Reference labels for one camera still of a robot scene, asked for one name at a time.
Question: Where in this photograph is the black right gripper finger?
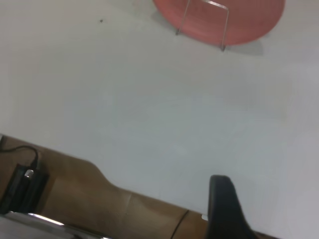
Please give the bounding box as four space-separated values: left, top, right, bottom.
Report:
207 175 260 239

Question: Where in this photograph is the thin black power cable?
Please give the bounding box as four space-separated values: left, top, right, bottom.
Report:
0 145 39 170

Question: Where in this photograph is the pink round plate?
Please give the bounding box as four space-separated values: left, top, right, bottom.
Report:
152 0 286 46

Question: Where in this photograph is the shiny silver metal bar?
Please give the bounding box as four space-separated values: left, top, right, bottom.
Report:
0 211 113 239

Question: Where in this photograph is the black rectangular box device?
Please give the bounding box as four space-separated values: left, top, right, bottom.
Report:
0 163 50 215

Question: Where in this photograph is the silver wire plate rack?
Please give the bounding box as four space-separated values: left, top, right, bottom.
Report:
175 0 230 52

